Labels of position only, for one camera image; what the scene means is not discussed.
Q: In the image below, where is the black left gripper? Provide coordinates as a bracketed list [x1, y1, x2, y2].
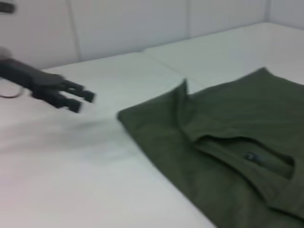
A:
[0, 58, 96, 114]

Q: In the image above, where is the dark green FREE t-shirt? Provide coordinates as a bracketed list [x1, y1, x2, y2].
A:
[117, 67, 304, 228]

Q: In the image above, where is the dark left gripper cable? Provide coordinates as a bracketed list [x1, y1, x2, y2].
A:
[0, 86, 26, 99]

